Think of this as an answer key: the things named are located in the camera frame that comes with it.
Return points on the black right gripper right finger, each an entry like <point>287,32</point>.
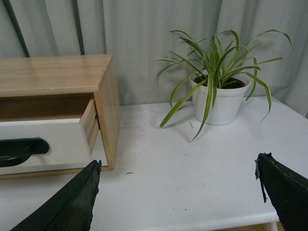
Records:
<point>287,191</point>

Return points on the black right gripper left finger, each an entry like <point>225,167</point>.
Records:
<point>70,209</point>

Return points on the wooden drawer cabinet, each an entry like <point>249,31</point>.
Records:
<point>61,76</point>

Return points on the white table leg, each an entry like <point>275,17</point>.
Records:
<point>272,226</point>

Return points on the white plant pot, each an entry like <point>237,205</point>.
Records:
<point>226,104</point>

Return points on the green spider plant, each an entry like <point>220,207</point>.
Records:
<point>213,65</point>

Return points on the white curtain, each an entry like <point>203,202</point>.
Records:
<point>138,32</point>

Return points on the white drawer with black handle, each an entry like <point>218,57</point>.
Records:
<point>69,125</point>

